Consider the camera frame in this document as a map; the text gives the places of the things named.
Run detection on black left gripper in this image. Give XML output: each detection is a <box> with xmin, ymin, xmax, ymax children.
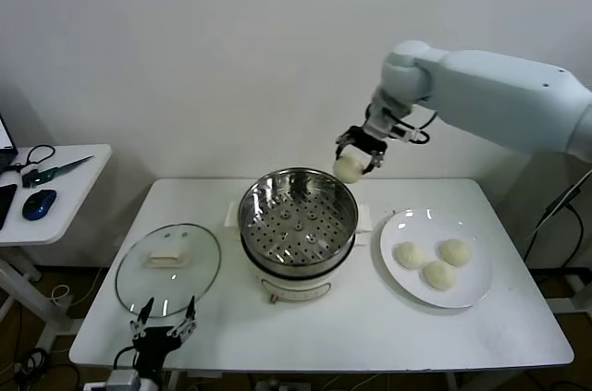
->
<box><xmin>129</xmin><ymin>294</ymin><xmax>200</xmax><ymax>372</ymax></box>

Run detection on white floor cable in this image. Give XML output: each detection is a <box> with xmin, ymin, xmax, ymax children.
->
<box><xmin>49</xmin><ymin>285</ymin><xmax>74</xmax><ymax>307</ymax></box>

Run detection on black power cable with adapter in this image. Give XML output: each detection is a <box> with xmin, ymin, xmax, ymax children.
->
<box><xmin>522</xmin><ymin>173</ymin><xmax>588</xmax><ymax>268</ymax></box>

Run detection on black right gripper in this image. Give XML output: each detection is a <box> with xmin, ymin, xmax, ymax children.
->
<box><xmin>334</xmin><ymin>124</ymin><xmax>388</xmax><ymax>177</ymax></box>

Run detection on white steamed baozi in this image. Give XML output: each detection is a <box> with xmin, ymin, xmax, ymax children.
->
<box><xmin>333</xmin><ymin>153</ymin><xmax>364</xmax><ymax>184</ymax></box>
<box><xmin>422</xmin><ymin>260</ymin><xmax>458</xmax><ymax>292</ymax></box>
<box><xmin>437</xmin><ymin>238</ymin><xmax>472</xmax><ymax>267</ymax></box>
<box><xmin>393</xmin><ymin>242</ymin><xmax>427</xmax><ymax>271</ymax></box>

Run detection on perforated steel steamer basket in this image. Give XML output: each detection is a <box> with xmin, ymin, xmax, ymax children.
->
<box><xmin>224</xmin><ymin>166</ymin><xmax>373</xmax><ymax>272</ymax></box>

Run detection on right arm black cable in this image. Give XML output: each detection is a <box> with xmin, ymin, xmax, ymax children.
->
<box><xmin>397</xmin><ymin>109</ymin><xmax>438</xmax><ymax>145</ymax></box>

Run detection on black floor cables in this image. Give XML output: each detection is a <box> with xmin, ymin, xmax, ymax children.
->
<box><xmin>12</xmin><ymin>348</ymin><xmax>53</xmax><ymax>377</ymax></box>

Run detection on black looped cord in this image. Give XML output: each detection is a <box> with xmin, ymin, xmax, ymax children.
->
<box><xmin>12</xmin><ymin>145</ymin><xmax>56</xmax><ymax>175</ymax></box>

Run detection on black smartphone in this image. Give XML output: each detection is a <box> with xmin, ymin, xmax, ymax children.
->
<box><xmin>0</xmin><ymin>184</ymin><xmax>19</xmax><ymax>231</ymax></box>

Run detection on white oval plate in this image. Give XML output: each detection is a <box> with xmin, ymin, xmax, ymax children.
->
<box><xmin>378</xmin><ymin>208</ymin><xmax>494</xmax><ymax>309</ymax></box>

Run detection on white electric cooking pot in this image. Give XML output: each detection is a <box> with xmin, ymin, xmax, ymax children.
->
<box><xmin>240</xmin><ymin>224</ymin><xmax>366</xmax><ymax>307</ymax></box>

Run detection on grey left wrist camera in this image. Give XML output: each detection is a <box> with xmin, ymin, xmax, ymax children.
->
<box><xmin>105</xmin><ymin>368</ymin><xmax>141</xmax><ymax>391</ymax></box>

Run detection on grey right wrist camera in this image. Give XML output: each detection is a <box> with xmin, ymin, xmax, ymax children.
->
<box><xmin>391</xmin><ymin>125</ymin><xmax>429</xmax><ymax>145</ymax></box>

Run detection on round glass pot lid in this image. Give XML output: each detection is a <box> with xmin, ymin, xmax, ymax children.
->
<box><xmin>114</xmin><ymin>223</ymin><xmax>222</xmax><ymax>320</ymax></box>

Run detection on computer monitor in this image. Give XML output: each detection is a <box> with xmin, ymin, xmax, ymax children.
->
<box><xmin>0</xmin><ymin>116</ymin><xmax>19</xmax><ymax>175</ymax></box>

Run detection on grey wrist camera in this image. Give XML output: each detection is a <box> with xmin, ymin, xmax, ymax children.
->
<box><xmin>391</xmin><ymin>125</ymin><xmax>429</xmax><ymax>145</ymax></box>
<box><xmin>105</xmin><ymin>368</ymin><xmax>141</xmax><ymax>391</ymax></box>

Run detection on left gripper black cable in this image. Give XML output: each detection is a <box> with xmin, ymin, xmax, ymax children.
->
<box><xmin>112</xmin><ymin>346</ymin><xmax>140</xmax><ymax>372</ymax></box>

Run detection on white side table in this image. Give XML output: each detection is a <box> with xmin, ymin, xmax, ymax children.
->
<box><xmin>0</xmin><ymin>144</ymin><xmax>113</xmax><ymax>332</ymax></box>

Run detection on blue computer mouse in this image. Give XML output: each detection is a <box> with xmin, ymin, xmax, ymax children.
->
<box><xmin>21</xmin><ymin>189</ymin><xmax>57</xmax><ymax>221</ymax></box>

